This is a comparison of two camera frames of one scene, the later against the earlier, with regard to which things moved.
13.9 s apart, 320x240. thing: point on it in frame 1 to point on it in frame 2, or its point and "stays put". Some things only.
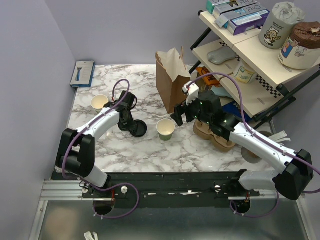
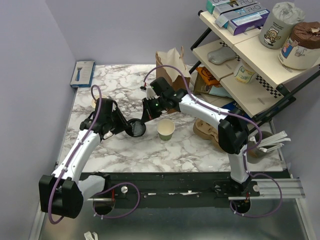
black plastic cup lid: [139, 128] stays put
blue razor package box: [83, 74] stays put
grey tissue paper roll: [276, 27] stays put
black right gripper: [179, 110] to [147, 114]
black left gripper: [126, 128] to [123, 125]
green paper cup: [165, 128] stays put
